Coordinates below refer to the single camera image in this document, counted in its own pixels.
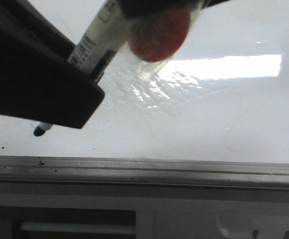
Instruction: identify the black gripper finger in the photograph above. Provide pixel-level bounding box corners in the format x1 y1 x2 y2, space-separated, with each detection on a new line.
118 0 226 18
0 0 105 128

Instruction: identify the red round magnet taped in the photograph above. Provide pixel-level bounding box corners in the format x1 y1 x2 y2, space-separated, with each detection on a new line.
124 4 202 80

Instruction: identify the white whiteboard marker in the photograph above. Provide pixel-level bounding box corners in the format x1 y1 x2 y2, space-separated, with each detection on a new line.
33 0 125 137

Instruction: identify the grey aluminium whiteboard frame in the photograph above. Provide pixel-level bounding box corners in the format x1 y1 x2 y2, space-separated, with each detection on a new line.
0 156 289 189

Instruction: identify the grey metal table frame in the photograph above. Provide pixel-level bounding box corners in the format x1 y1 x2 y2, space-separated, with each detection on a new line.
0 182 289 239

